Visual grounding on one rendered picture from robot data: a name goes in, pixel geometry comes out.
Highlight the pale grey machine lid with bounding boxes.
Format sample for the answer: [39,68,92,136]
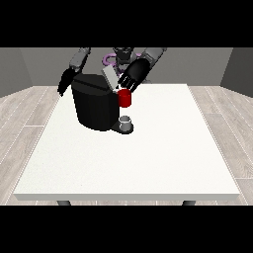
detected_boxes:
[101,64,120,89]

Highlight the small grey cup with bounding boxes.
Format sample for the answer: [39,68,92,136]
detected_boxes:
[119,115,132,132]

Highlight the grey robot trunk purple rings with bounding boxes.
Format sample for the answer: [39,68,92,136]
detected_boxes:
[102,47,145,74]

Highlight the red pod holder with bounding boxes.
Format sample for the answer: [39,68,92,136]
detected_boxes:
[118,88,132,109]

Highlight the black coffee machine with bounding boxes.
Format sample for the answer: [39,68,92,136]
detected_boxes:
[70,73,134,134]

